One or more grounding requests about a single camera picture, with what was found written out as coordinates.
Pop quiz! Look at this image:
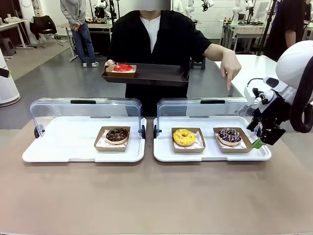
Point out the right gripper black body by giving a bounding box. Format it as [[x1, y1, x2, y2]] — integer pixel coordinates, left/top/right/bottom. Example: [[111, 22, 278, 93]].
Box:
[[253, 94, 292, 128]]

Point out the chair with black jacket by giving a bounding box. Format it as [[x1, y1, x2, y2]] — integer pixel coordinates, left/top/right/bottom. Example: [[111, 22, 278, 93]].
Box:
[[29, 16, 62, 48]]

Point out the black tripod pole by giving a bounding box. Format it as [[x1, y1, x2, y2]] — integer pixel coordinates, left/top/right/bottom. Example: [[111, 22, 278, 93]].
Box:
[[256, 0, 278, 56]]

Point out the person in black shirt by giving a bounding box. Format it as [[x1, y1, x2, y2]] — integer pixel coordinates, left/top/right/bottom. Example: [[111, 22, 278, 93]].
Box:
[[107, 9, 213, 117]]

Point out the red glazed donut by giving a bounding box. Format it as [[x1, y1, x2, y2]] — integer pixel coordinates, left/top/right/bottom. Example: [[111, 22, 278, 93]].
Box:
[[113, 63, 134, 73]]

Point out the clear plastic display lid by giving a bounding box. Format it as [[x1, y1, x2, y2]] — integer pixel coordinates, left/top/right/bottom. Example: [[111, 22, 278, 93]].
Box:
[[153, 97, 265, 139], [29, 97, 147, 140]]

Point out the chocolate glazed donut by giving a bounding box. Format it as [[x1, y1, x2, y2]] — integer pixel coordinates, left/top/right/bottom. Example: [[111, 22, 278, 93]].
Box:
[[105, 127, 130, 144]]

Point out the dark brown serving tray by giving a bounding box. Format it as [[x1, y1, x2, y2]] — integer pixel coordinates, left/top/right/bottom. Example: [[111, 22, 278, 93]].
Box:
[[101, 63, 190, 88]]

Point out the white cylindrical air purifier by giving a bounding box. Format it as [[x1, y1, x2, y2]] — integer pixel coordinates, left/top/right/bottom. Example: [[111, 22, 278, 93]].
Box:
[[0, 46, 21, 108]]

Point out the white background desk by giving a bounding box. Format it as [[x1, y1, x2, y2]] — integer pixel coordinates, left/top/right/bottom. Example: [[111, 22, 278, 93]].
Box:
[[0, 18, 34, 50]]

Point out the person's right hand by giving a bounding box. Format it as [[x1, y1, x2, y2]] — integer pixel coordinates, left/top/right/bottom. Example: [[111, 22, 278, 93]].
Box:
[[104, 59, 118, 71]]

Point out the grey plastic stool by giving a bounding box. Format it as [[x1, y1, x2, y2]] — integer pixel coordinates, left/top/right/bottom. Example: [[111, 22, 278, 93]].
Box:
[[0, 38, 17, 57]]

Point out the person's left forearm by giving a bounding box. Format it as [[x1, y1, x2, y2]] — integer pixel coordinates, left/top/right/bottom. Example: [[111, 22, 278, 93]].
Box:
[[203, 43, 236, 62]]

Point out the brown cardboard donut box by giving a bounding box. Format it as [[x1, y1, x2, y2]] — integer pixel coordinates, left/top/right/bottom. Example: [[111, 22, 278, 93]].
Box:
[[212, 127, 255, 154], [93, 126, 131, 152], [171, 127, 206, 154], [105, 64, 137, 79]]

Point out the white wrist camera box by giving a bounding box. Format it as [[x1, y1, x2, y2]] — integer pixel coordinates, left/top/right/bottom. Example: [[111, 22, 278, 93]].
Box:
[[244, 86, 260, 105]]

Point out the person's left hand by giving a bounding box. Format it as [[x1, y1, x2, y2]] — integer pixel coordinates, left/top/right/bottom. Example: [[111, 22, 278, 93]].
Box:
[[219, 51, 243, 92]]

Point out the white display tray base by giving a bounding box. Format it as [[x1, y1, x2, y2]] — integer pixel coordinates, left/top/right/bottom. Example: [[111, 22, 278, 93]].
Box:
[[153, 116, 272, 163], [22, 116, 148, 164]]

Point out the bystander in dark clothes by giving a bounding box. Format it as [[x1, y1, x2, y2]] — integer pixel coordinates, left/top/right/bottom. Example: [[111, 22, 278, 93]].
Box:
[[265, 0, 306, 62]]

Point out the yellow sprinkled donut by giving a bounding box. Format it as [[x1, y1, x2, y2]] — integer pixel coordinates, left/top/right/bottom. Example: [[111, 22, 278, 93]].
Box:
[[172, 129, 196, 147]]

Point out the white background workbench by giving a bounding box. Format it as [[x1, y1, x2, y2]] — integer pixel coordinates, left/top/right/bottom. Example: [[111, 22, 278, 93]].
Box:
[[221, 19, 269, 54]]

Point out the bystander in grey hoodie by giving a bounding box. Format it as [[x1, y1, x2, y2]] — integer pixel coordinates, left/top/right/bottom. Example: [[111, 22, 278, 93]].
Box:
[[60, 0, 100, 68]]

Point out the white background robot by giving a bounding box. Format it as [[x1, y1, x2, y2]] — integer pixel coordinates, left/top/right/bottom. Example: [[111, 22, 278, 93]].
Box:
[[184, 0, 194, 18], [94, 0, 110, 19], [231, 0, 242, 25], [200, 0, 215, 12]]

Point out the thin black camera cable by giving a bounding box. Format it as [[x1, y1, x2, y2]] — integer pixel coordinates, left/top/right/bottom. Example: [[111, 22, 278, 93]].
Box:
[[246, 77, 267, 89]]

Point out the dark purple sprinkled donut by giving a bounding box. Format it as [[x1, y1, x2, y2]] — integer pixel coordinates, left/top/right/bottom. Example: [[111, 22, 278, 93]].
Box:
[[218, 127, 243, 146]]

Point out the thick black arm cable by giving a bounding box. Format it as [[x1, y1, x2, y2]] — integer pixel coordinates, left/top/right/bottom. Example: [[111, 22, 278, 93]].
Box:
[[290, 58, 313, 134]]

